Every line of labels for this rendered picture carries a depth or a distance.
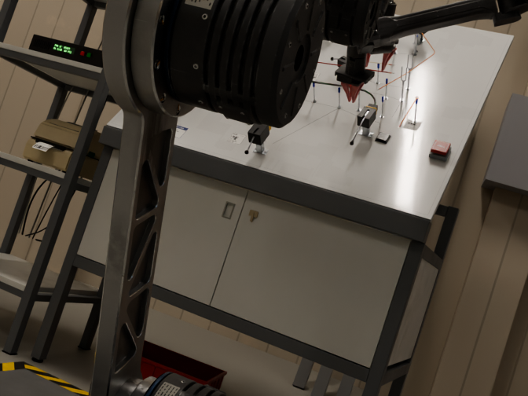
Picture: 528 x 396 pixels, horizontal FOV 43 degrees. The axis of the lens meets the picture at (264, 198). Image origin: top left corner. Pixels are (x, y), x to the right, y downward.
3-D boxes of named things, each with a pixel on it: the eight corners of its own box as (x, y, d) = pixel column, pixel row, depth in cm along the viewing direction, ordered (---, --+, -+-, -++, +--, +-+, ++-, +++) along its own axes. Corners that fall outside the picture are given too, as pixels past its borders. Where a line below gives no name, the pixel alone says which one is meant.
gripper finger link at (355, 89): (343, 93, 208) (346, 65, 202) (364, 99, 205) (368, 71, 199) (333, 102, 203) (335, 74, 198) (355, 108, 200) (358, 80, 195)
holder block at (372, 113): (357, 125, 221) (357, 115, 218) (364, 115, 225) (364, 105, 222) (368, 129, 220) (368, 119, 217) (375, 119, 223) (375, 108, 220)
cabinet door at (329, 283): (369, 368, 198) (410, 240, 200) (208, 306, 218) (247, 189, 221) (371, 368, 200) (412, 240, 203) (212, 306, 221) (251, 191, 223)
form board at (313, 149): (107, 128, 242) (105, 124, 241) (242, -10, 303) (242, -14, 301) (430, 223, 198) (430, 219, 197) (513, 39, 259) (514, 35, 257)
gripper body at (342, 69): (343, 68, 203) (345, 45, 199) (375, 77, 199) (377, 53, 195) (333, 77, 199) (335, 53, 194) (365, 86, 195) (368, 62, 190)
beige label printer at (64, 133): (65, 173, 246) (83, 122, 248) (19, 157, 253) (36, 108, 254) (107, 187, 275) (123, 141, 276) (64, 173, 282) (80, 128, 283)
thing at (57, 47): (100, 68, 246) (107, 51, 246) (27, 49, 259) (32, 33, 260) (145, 96, 277) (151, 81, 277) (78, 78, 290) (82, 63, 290)
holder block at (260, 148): (241, 166, 220) (238, 144, 213) (258, 143, 227) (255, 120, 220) (254, 170, 218) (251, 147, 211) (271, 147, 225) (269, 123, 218)
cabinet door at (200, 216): (208, 306, 219) (247, 190, 221) (76, 254, 240) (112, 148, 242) (211, 306, 221) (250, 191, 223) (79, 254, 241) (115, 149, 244)
